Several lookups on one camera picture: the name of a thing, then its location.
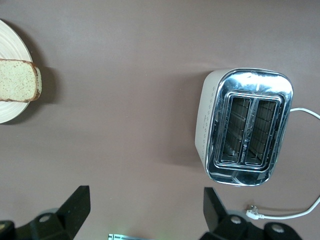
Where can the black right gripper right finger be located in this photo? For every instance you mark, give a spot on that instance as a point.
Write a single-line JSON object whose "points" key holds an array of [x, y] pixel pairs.
{"points": [[225, 227]]}

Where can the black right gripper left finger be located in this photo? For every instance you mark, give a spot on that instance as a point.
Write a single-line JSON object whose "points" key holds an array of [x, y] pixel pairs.
{"points": [[57, 225]]}

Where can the slice of brown bread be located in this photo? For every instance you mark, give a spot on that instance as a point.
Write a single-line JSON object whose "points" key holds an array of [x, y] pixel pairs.
{"points": [[15, 80]]}

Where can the round light wooden plate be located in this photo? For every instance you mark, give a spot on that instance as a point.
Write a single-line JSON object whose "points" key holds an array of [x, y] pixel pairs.
{"points": [[12, 42]]}

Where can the cream and chrome toaster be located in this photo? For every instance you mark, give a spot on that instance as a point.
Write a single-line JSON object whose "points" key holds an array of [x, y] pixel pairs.
{"points": [[225, 87]]}

